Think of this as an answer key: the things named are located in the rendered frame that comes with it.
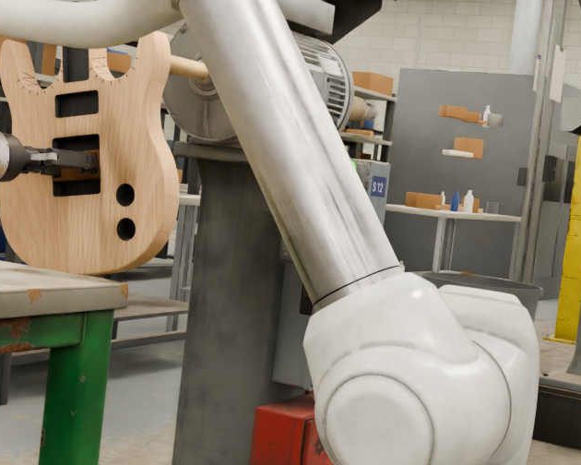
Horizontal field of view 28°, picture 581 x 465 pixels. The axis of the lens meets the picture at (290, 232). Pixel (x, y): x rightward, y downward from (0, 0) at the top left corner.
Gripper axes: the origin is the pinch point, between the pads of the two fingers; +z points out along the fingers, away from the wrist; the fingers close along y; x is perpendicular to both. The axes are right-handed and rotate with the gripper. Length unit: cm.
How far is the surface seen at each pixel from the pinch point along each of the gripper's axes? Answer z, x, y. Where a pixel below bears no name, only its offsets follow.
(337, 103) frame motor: 63, 16, 19
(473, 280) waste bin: 333, -24, -46
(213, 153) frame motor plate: 38.5, 4.7, 3.5
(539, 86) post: 734, 121, -124
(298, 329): 50, -30, 15
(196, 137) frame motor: 32.2, 7.4, 3.7
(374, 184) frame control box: 33, -4, 40
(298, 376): 50, -40, 15
